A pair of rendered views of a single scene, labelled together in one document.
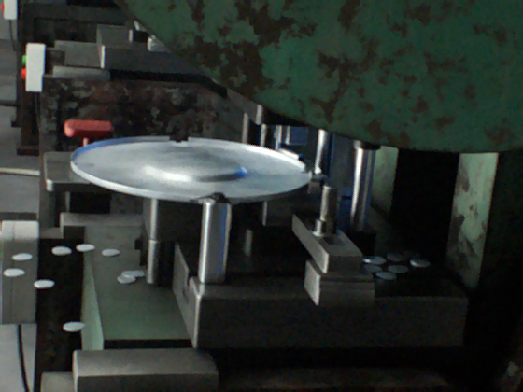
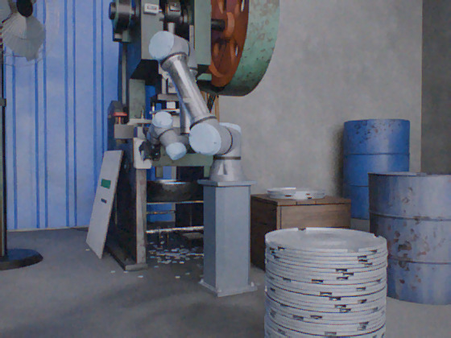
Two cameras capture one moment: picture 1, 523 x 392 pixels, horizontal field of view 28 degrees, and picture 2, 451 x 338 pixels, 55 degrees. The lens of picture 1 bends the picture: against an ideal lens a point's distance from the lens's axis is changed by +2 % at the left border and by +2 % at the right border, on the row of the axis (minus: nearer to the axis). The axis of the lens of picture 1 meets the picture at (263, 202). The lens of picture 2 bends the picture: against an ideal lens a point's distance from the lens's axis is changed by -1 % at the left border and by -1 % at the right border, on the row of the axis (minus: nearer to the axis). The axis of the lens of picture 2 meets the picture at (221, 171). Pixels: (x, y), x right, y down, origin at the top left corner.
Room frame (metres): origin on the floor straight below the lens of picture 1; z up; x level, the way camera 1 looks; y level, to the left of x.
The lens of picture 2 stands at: (1.42, 2.44, 0.54)
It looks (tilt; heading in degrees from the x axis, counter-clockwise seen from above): 2 degrees down; 259
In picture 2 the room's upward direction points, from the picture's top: straight up
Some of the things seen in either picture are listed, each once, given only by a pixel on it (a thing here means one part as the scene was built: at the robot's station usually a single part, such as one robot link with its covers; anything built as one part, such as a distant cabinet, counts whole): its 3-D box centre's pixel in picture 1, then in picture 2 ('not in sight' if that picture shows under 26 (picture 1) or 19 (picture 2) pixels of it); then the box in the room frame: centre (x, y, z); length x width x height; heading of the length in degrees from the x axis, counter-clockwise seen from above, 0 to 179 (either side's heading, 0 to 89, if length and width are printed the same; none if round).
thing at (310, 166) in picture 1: (288, 189); not in sight; (1.25, -0.03, 0.76); 0.15 x 0.09 x 0.05; 14
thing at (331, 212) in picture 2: not in sight; (295, 231); (0.66, 0.39, 0.18); 0.40 x 0.38 x 0.35; 96
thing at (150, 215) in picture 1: (149, 218); (179, 125); (1.21, 0.14, 0.72); 0.25 x 0.14 x 0.14; 104
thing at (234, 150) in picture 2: not in sight; (225, 140); (1.08, 0.69, 0.62); 0.13 x 0.12 x 0.14; 51
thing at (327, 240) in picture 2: not in sight; (324, 238); (0.98, 1.45, 0.34); 0.29 x 0.29 x 0.01
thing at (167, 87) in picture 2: not in sight; (171, 68); (1.25, 0.01, 1.04); 0.17 x 0.15 x 0.30; 104
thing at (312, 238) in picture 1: (328, 233); not in sight; (1.09, -0.07, 0.76); 0.17 x 0.06 x 0.10; 14
